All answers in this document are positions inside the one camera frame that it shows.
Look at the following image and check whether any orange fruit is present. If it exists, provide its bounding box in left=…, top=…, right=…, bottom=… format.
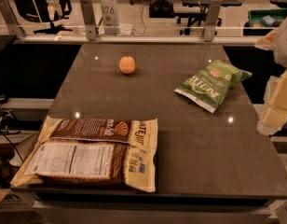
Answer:
left=119, top=56, right=136, bottom=75

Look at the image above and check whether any brown and cream chip bag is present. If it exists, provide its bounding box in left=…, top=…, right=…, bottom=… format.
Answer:
left=11, top=117, right=157, bottom=192

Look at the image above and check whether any green kettle chip bag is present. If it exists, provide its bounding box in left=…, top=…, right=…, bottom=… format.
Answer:
left=174, top=60, right=253, bottom=113

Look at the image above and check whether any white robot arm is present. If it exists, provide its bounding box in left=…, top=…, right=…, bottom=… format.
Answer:
left=254, top=17, right=287, bottom=135

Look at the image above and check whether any black cable at left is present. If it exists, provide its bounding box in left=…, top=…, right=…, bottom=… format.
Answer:
left=0, top=103, right=25, bottom=163

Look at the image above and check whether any white numbered pillar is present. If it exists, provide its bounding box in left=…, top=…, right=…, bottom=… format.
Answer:
left=100, top=0, right=120, bottom=35

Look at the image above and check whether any left metal railing bracket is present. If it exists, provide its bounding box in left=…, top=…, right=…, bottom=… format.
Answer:
left=0, top=0, right=25, bottom=39

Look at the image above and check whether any green plastic bin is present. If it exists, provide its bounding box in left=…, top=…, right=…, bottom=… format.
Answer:
left=243, top=8, right=287, bottom=35

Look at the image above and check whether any black desk in background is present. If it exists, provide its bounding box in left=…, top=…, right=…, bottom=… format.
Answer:
left=174, top=0, right=242, bottom=35

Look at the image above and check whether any middle metal railing bracket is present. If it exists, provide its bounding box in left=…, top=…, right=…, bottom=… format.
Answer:
left=80, top=0, right=98, bottom=41

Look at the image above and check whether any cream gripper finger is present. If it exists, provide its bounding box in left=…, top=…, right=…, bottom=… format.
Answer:
left=257, top=69, right=287, bottom=135

